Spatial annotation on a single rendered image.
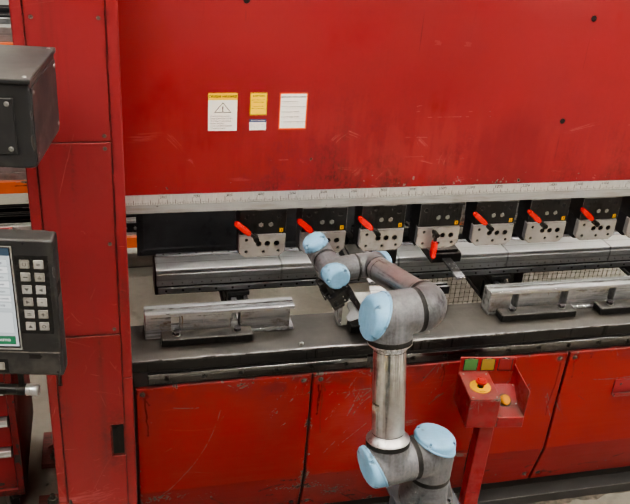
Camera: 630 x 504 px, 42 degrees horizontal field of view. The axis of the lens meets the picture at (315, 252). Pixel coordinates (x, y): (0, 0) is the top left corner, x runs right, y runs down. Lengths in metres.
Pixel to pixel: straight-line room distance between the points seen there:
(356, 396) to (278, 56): 1.22
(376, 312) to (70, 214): 0.87
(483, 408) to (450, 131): 0.92
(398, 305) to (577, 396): 1.45
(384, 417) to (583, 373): 1.29
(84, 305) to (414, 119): 1.14
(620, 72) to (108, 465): 2.07
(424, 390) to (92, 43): 1.66
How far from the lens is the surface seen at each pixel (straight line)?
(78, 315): 2.48
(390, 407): 2.15
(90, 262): 2.40
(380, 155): 2.62
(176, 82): 2.42
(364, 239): 2.73
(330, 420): 2.99
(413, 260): 3.18
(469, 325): 3.01
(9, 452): 3.25
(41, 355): 2.03
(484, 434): 3.00
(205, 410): 2.85
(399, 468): 2.23
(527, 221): 2.94
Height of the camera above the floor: 2.45
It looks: 28 degrees down
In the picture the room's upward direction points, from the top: 5 degrees clockwise
